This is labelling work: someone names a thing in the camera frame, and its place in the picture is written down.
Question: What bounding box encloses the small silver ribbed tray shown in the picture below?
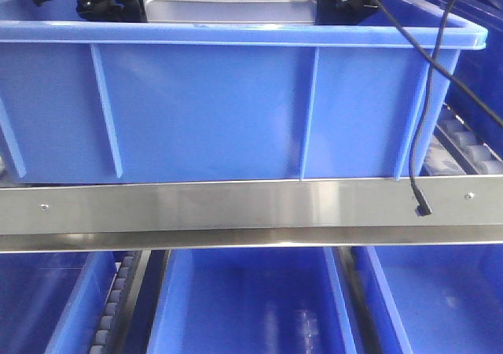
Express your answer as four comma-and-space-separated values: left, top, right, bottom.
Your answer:
144, 0, 318, 24

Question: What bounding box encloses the large blue target box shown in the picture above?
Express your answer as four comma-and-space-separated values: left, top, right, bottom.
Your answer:
0, 0, 490, 184

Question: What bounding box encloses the blue bin right of box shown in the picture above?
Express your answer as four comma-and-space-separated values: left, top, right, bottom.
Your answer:
446, 0, 502, 155

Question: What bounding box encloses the lower steel rack bar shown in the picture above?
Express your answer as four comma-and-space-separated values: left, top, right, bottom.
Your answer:
1, 175, 502, 253

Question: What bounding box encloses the lower blue bin centre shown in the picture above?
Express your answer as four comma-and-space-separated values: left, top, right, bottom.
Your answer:
147, 248, 358, 353

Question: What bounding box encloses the lower blue bin left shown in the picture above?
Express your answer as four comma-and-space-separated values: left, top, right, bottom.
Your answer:
1, 252, 116, 353

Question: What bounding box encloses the lower blue bin right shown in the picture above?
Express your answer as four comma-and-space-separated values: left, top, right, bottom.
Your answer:
351, 244, 502, 353

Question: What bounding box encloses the roller rail right of box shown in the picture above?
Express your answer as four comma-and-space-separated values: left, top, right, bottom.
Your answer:
434, 105, 502, 175

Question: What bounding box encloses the black cable image right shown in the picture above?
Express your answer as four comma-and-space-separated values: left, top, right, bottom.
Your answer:
373, 0, 502, 217

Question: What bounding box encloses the lower left roller rail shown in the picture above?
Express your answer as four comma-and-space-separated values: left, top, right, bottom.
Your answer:
89, 251, 151, 354

